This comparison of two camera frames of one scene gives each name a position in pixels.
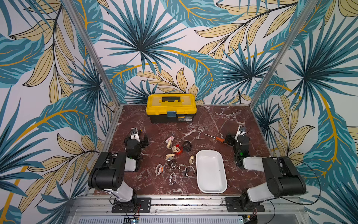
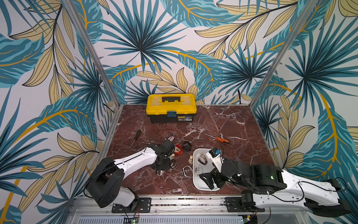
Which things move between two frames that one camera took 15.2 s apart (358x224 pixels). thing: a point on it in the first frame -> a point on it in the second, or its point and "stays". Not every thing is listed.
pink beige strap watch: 169,142 stays
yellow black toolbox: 171,108 stays
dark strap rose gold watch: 182,168 -> 200,160
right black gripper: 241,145 -> 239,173
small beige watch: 191,160 stays
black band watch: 187,146 stays
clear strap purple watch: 172,178 -> 198,170
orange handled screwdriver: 216,138 stays
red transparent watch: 177,149 stays
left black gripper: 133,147 -> 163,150
